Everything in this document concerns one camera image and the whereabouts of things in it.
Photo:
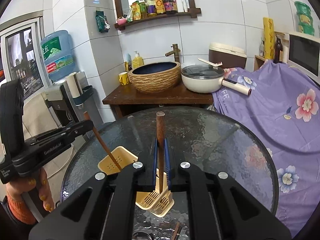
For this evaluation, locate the brown wooden counter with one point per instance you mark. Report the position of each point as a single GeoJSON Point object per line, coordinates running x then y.
{"type": "Point", "coordinates": [125, 100]}

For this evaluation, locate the yellow cylinder roll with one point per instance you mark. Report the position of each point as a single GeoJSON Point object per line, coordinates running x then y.
{"type": "Point", "coordinates": [268, 38]}

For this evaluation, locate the yellow soap dispenser bottle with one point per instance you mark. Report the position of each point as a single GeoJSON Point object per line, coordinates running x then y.
{"type": "Point", "coordinates": [137, 61]}

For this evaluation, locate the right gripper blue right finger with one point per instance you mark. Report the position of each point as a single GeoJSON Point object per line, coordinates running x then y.
{"type": "Point", "coordinates": [167, 163]}

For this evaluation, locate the brass faucet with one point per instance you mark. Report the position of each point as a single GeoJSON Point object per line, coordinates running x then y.
{"type": "Point", "coordinates": [175, 52]}

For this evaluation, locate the green hanging packet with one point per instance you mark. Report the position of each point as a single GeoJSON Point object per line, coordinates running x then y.
{"type": "Point", "coordinates": [102, 23]}

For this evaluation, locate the white microwave oven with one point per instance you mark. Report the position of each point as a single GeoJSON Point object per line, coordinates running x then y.
{"type": "Point", "coordinates": [304, 54]}

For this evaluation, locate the white pan with lid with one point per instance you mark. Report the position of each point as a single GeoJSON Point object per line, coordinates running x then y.
{"type": "Point", "coordinates": [208, 79]}

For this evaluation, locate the cream plastic utensil holder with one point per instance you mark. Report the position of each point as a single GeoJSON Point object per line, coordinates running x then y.
{"type": "Point", "coordinates": [148, 197]}

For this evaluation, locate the yellow oil bottle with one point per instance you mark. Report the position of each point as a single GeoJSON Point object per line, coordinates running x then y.
{"type": "Point", "coordinates": [159, 7]}

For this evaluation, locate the brown white bin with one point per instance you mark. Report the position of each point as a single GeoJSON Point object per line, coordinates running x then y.
{"type": "Point", "coordinates": [230, 56]}

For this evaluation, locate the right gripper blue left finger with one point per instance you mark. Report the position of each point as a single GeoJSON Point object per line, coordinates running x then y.
{"type": "Point", "coordinates": [154, 162]}

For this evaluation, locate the dark wooden wall shelf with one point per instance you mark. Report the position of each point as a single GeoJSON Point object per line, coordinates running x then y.
{"type": "Point", "coordinates": [130, 12]}

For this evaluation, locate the green stacked containers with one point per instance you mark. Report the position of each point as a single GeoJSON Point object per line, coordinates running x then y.
{"type": "Point", "coordinates": [305, 20]}

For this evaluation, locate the yellow mug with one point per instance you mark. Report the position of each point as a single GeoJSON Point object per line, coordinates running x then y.
{"type": "Point", "coordinates": [123, 78]}

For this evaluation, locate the woven pattern basin sink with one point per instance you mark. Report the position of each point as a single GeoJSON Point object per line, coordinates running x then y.
{"type": "Point", "coordinates": [155, 77]}

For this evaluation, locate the water dispenser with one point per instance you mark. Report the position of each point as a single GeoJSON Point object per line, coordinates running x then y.
{"type": "Point", "coordinates": [67, 110]}

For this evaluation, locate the dark soy sauce bottle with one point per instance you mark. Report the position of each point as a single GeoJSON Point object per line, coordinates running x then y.
{"type": "Point", "coordinates": [169, 6]}

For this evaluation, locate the blue water jug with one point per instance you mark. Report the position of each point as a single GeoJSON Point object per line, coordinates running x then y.
{"type": "Point", "coordinates": [57, 55]}

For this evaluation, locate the dark brown bottle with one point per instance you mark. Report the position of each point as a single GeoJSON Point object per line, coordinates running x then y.
{"type": "Point", "coordinates": [278, 50]}

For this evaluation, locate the purple floral cloth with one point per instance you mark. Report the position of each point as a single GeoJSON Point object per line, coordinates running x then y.
{"type": "Point", "coordinates": [283, 112]}

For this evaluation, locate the brown wooden chopstick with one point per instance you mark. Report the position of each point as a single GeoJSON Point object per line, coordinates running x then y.
{"type": "Point", "coordinates": [104, 146]}
{"type": "Point", "coordinates": [160, 139]}

